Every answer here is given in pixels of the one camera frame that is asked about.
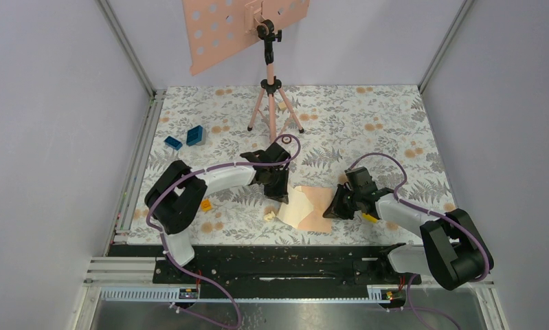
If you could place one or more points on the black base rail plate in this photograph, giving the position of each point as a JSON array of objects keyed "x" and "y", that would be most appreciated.
[{"x": 276, "y": 272}]

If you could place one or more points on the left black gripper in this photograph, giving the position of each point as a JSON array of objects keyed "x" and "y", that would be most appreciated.
[{"x": 281, "y": 194}]

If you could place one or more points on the large blue toy brick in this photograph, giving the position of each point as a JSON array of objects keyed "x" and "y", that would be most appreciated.
[{"x": 196, "y": 136}]

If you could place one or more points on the yellow toy brick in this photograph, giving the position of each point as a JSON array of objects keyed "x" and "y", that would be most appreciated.
[{"x": 370, "y": 218}]

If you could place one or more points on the orange square toy brick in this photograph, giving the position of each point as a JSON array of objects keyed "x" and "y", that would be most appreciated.
[{"x": 206, "y": 205}]

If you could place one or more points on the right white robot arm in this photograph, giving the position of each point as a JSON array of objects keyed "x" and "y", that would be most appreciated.
[{"x": 452, "y": 251}]

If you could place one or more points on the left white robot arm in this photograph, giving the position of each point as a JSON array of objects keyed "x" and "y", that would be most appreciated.
[{"x": 176, "y": 196}]

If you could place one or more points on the small blue toy brick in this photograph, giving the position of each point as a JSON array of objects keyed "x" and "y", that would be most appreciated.
[{"x": 173, "y": 143}]

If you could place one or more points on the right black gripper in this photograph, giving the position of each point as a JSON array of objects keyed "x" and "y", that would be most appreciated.
[{"x": 336, "y": 209}]

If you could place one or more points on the cream chess knight piece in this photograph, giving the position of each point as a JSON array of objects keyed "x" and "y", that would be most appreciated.
[{"x": 269, "y": 216}]

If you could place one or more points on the tan paper envelope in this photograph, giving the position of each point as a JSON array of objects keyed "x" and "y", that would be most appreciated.
[{"x": 305, "y": 207}]

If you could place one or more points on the floral patterned table mat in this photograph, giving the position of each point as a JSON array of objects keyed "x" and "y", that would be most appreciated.
[{"x": 384, "y": 128}]

